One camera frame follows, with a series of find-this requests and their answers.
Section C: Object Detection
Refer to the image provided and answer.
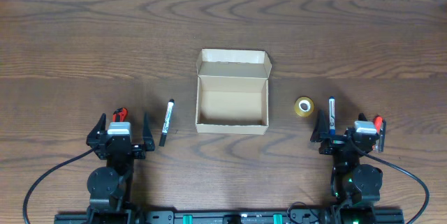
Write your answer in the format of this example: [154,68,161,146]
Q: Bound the open cardboard box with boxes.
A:
[195,49,272,135]

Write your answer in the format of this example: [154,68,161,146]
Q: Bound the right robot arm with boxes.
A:
[310,110,383,223]

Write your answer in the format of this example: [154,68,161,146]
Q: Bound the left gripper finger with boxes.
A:
[87,113,106,140]
[142,113,154,146]

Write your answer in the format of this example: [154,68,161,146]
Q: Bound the black whiteboard marker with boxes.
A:
[159,99,175,147]

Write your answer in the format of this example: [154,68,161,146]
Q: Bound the yellow tape roll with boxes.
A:
[294,96,314,117]

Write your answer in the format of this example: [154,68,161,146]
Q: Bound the blue whiteboard marker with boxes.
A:
[328,96,336,135]

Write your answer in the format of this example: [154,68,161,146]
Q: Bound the red utility knife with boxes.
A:
[112,107,128,122]

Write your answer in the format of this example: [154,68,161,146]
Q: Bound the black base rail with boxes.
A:
[54,208,404,224]

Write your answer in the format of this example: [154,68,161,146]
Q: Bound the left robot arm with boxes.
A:
[86,114,155,224]

